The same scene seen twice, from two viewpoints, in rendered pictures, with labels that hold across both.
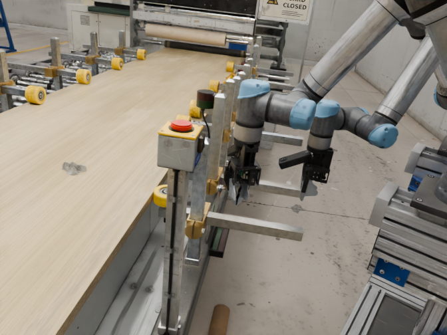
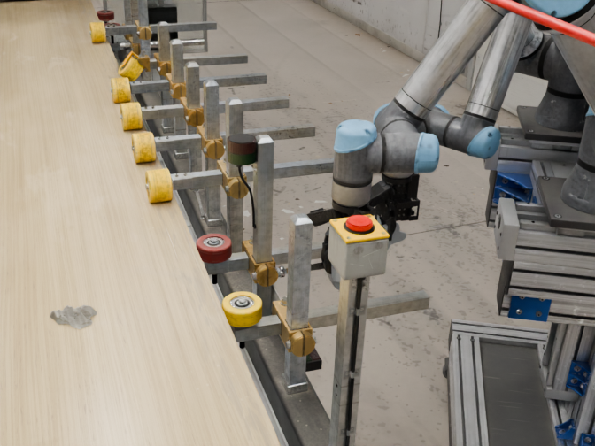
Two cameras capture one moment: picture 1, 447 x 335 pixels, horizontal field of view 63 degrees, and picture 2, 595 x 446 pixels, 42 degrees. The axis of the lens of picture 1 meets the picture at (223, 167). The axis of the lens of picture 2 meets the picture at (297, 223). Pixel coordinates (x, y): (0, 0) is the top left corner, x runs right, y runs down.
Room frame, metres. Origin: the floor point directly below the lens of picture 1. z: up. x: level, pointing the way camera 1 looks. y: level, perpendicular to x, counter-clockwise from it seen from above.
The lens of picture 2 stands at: (-0.24, 0.60, 1.77)
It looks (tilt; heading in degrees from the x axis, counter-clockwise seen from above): 28 degrees down; 335
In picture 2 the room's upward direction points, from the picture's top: 2 degrees clockwise
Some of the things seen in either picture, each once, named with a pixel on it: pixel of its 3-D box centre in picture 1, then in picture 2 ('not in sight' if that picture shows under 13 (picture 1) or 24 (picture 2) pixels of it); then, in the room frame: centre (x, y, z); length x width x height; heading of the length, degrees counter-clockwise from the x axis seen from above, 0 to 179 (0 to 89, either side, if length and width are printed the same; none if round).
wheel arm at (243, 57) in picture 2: (267, 84); (198, 61); (2.42, -0.22, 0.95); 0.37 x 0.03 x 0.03; 84
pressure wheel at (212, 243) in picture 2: not in sight; (214, 261); (1.20, 0.13, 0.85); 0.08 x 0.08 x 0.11
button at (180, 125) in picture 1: (181, 127); (359, 225); (0.64, 0.09, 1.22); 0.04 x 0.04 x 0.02
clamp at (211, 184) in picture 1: (211, 179); (258, 262); (1.17, 0.04, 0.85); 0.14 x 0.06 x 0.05; 174
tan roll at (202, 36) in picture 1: (206, 37); not in sight; (3.79, 0.32, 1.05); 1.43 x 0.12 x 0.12; 84
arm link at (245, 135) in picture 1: (249, 131); (352, 189); (0.92, -0.06, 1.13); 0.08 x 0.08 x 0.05
